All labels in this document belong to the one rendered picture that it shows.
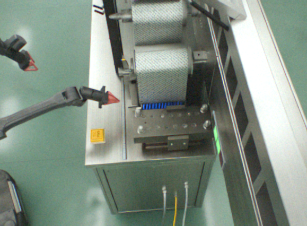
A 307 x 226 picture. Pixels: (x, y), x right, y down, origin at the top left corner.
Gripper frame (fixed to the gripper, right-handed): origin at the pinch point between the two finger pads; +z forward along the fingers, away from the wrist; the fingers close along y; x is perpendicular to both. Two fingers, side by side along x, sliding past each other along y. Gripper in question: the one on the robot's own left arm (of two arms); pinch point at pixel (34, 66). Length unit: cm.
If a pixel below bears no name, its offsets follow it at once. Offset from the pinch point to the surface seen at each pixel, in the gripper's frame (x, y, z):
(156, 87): -47, -54, 13
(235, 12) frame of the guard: -89, -77, -24
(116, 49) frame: -40.8, -16.2, 16.2
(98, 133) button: -8, -51, 17
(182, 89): -56, -60, 22
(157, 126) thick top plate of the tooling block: -36, -67, 21
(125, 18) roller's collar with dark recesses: -57, -24, -3
